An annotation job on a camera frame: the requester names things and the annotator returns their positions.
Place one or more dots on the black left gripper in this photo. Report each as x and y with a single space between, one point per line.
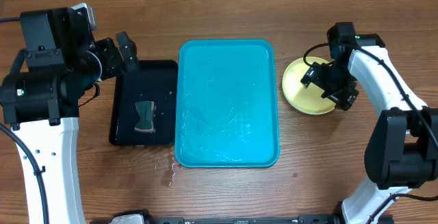
128 49

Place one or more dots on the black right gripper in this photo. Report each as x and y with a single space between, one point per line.
345 98

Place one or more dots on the black plastic tray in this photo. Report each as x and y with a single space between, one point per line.
155 80

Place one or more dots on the teal plastic tray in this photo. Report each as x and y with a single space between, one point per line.
227 108

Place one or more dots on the yellow plate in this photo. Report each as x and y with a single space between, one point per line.
305 99

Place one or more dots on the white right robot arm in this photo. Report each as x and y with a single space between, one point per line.
402 151

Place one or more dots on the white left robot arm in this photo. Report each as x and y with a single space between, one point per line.
40 100

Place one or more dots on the green brown sponge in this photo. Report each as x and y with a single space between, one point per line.
145 110

